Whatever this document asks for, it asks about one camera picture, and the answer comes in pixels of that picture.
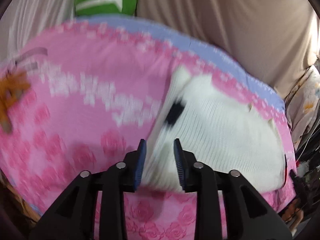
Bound white red navy knit sweater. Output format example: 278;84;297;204
143;66;288;195

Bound beige curtain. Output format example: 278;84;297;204
136;0;320;100

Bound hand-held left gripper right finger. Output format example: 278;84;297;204
173;138;293;240

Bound white sheer curtain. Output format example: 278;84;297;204
0;0;87;62

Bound orange plush toy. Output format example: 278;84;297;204
0;70;32;133

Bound pink floral blanket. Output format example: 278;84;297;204
0;14;297;240

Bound cream floral cloth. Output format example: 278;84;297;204
284;55;320;153

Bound dark clutter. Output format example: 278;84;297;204
280;130;320;233

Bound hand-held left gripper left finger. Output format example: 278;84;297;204
29;139;147;240

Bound black eyeglasses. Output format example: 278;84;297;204
11;47;48;72

